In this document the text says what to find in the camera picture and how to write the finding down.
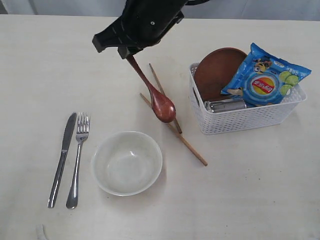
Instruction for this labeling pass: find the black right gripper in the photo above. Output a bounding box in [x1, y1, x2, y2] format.
[91, 0, 212, 60]

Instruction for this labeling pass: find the red-brown wooden spoon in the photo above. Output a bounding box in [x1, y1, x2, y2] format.
[126, 55, 176, 123]

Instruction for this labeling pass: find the silver metal fork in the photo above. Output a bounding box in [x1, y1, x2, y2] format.
[66, 112, 90, 209]

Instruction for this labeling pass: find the dark wooden chopstick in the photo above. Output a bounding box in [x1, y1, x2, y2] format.
[148, 63, 182, 134]

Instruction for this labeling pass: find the white floral ceramic bowl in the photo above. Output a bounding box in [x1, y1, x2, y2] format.
[91, 131, 163, 197]

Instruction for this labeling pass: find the white perforated plastic basket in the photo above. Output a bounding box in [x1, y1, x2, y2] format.
[189, 63, 307, 135]

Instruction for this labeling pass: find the light wooden chopstick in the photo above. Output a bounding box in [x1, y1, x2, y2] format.
[139, 92, 208, 166]

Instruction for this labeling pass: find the silver table knife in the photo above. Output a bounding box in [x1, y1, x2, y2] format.
[47, 112, 77, 209]

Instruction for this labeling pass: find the brown round plate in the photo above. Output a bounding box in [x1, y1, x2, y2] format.
[193, 47, 247, 101]

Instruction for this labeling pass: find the shiny steel cup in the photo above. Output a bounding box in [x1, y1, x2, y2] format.
[203, 98, 247, 113]

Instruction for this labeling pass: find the blue chips bag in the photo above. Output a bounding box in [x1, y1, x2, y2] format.
[221, 43, 312, 107]

